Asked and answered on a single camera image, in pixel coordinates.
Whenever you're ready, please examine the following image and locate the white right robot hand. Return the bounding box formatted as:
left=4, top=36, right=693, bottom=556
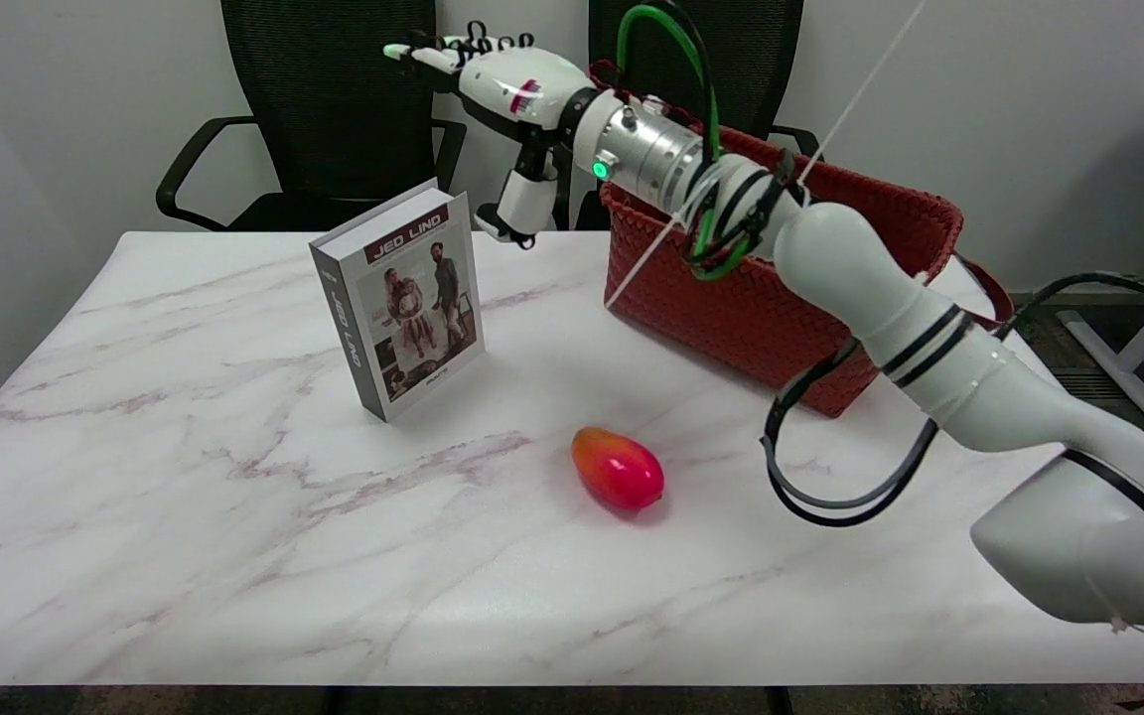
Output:
left=383, top=30, right=601, bottom=249

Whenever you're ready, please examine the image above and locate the white book with photo cover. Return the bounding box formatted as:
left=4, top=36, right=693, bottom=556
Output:
left=310, top=179, right=487, bottom=423

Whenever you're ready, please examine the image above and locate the black mesh office chair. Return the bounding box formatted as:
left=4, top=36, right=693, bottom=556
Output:
left=550, top=0, right=824, bottom=231
left=156, top=0, right=468, bottom=233

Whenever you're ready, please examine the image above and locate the white zip tie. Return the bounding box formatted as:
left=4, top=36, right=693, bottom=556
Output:
left=604, top=0, right=930, bottom=310

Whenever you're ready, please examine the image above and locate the red woven basket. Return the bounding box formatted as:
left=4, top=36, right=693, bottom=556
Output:
left=593, top=60, right=1015, bottom=418

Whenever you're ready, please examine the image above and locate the red orange mango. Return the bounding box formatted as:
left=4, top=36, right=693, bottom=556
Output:
left=571, top=426, right=665, bottom=512

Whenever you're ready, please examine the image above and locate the white desk leg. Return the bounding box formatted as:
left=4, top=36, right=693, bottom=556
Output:
left=1059, top=256, right=1144, bottom=445

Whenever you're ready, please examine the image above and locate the green cable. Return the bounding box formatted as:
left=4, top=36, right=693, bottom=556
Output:
left=617, top=3, right=764, bottom=283

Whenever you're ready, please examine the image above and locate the black cable loop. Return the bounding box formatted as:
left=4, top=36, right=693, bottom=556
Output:
left=763, top=336, right=940, bottom=528

